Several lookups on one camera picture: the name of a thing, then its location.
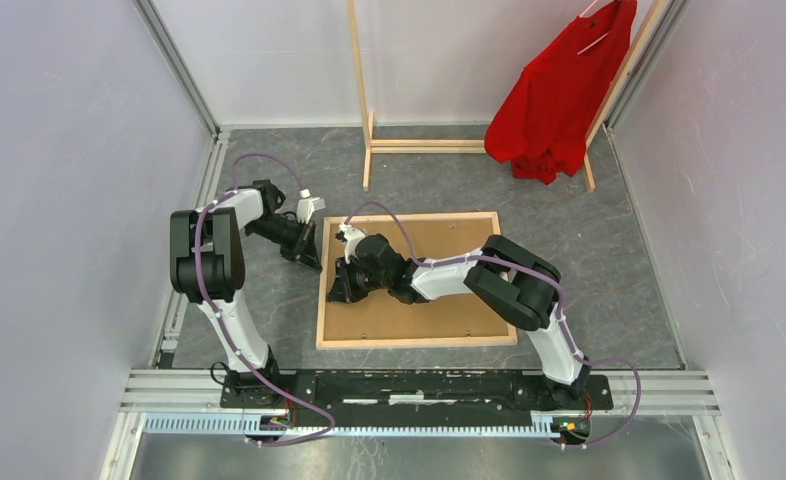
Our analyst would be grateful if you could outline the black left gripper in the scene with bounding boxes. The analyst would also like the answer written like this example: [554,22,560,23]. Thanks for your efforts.
[245,216,323,273]

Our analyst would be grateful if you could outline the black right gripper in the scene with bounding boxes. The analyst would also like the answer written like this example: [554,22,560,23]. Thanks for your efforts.
[326,254,390,305]

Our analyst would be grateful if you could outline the brown backing board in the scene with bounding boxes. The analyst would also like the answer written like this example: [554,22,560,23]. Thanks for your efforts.
[323,219,511,340]

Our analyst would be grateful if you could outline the white wooden picture frame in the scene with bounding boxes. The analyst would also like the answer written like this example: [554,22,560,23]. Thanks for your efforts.
[315,211,519,351]

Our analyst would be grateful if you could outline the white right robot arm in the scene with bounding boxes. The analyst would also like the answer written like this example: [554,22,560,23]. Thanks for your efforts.
[326,234,590,408]

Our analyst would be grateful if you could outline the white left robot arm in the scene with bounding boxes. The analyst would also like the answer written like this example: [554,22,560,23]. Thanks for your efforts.
[169,180,325,408]

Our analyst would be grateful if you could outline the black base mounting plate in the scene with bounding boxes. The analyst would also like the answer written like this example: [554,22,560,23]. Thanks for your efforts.
[211,369,614,428]

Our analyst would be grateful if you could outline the red t-shirt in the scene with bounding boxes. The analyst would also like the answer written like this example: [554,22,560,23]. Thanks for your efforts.
[484,0,638,185]

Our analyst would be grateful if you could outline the wooden clothes rack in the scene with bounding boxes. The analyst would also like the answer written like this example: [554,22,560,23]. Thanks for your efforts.
[345,1,685,191]

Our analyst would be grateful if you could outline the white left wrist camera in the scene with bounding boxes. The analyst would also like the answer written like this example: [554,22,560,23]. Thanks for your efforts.
[295,188,326,224]

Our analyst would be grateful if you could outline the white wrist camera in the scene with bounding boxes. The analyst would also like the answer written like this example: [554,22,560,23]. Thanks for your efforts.
[295,188,326,224]
[335,223,366,263]

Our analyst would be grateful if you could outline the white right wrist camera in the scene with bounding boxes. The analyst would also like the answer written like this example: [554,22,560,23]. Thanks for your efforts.
[335,223,366,263]

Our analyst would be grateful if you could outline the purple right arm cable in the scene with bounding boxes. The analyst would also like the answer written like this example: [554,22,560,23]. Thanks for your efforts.
[343,200,643,450]

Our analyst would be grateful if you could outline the aluminium rail with cable comb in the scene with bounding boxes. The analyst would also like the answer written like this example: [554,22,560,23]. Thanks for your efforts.
[120,370,720,439]

